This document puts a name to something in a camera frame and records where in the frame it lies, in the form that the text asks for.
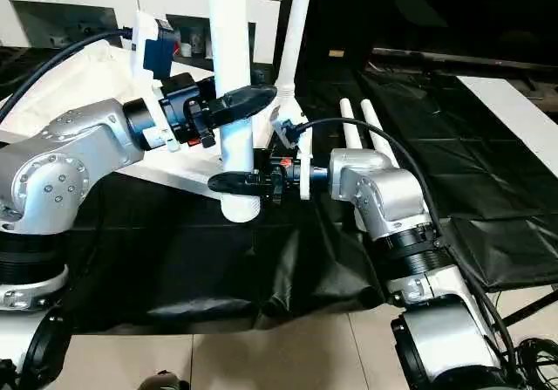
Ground white plastic table leg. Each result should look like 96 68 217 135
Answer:
276 0 316 99
338 98 367 151
204 0 262 223
360 99 400 168

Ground white plastic table top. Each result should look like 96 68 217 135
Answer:
0 43 313 203

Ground black work surface mat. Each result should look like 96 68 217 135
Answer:
0 44 558 334

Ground black metal bar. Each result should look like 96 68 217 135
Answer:
374 48 558 72

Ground white flat board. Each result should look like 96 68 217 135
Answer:
457 75 558 181

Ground black tripod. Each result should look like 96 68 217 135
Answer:
500 291 558 325

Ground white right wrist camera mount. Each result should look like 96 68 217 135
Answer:
269 106 315 202

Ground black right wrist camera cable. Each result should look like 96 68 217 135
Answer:
287 118 520 378

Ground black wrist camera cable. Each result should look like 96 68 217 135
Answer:
287 118 520 378
0 25 134 120

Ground black left wrist camera cable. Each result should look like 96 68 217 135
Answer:
0 25 134 120

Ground black floor cables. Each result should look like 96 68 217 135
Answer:
514 337 558 390

